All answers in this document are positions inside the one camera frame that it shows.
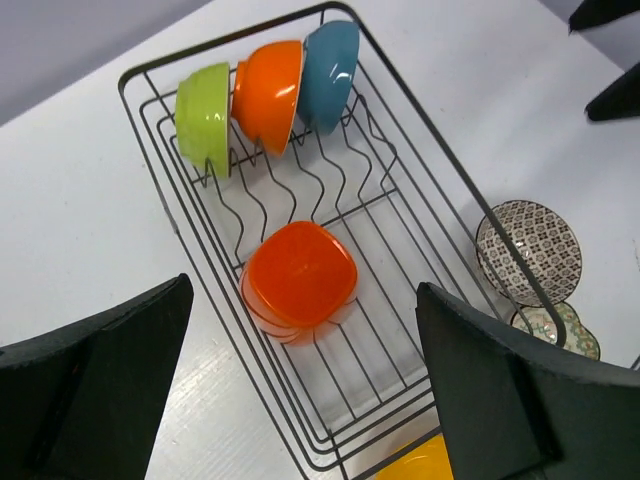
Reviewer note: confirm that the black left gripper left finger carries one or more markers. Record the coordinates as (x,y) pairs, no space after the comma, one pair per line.
(85,401)

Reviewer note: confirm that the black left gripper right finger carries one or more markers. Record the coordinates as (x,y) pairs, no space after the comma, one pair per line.
(512,406)

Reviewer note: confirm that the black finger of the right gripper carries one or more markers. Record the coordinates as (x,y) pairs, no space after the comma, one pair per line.
(618,101)
(596,13)

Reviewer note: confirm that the flower shaped patterned dish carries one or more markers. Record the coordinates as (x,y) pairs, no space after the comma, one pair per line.
(565,330)

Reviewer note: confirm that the yellow round bowl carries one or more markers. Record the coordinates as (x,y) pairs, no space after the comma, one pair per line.
(429,461)

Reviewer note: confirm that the patterned round bowl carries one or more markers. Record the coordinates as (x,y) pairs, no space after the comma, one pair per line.
(545,242)

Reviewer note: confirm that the red orange square bowl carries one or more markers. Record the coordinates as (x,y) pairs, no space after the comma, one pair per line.
(299,284)

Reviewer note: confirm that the blue ceramic bowl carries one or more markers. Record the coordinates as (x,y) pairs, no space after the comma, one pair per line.
(331,55)

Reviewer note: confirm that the white square bowl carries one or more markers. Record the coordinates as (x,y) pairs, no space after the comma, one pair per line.
(202,118)

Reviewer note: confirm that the orange white round bowl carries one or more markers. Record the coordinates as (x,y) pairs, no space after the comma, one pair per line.
(266,91)

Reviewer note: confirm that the black wire dish rack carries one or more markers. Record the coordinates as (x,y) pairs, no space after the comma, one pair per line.
(312,196)

